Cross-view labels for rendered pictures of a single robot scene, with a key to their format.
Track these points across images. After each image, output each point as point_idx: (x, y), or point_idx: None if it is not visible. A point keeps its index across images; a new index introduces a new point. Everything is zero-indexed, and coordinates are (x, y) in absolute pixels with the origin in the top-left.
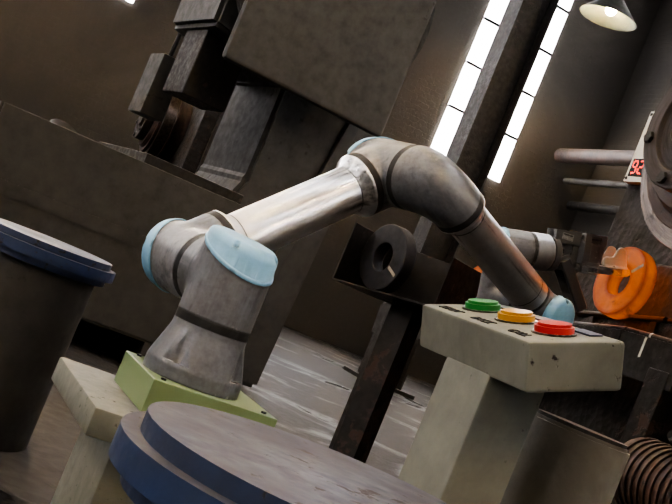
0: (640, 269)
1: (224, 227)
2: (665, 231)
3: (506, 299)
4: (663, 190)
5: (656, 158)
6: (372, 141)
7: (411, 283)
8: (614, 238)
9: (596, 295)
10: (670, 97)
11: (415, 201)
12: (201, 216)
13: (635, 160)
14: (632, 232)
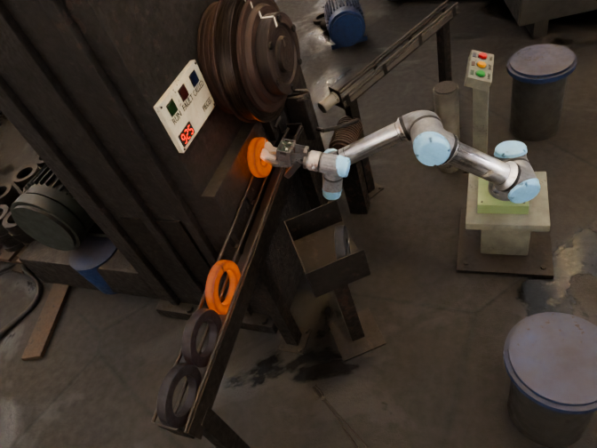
0: (266, 141)
1: (519, 151)
2: (274, 113)
3: None
4: (276, 98)
5: (285, 84)
6: (442, 134)
7: (305, 269)
8: (199, 178)
9: (264, 173)
10: (271, 57)
11: None
12: (522, 168)
13: (181, 136)
14: (203, 163)
